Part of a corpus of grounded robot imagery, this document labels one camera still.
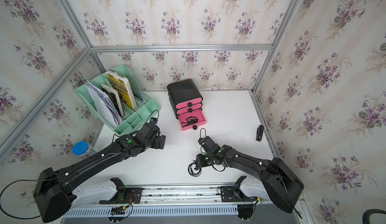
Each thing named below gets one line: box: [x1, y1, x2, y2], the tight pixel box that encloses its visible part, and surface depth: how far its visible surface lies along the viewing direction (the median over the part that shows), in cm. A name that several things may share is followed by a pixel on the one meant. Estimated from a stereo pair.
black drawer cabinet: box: [166, 78, 204, 120], surface depth 100 cm
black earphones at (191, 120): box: [181, 116, 199, 128], surface depth 103 cm
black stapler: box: [255, 124, 264, 142], surface depth 95 cm
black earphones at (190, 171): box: [187, 159, 202, 178], surface depth 83 cm
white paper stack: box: [84, 82, 124, 129], surface depth 86 cm
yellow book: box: [105, 70, 138, 111], surface depth 96 cm
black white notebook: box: [100, 83, 125, 118], surface depth 95 cm
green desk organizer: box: [74, 64, 161, 137], surface depth 95 cm
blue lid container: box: [71, 141, 98, 159], surface depth 71 cm
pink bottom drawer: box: [177, 109, 207, 131], surface depth 101 cm
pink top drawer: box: [175, 97, 203, 109], surface depth 95 cm
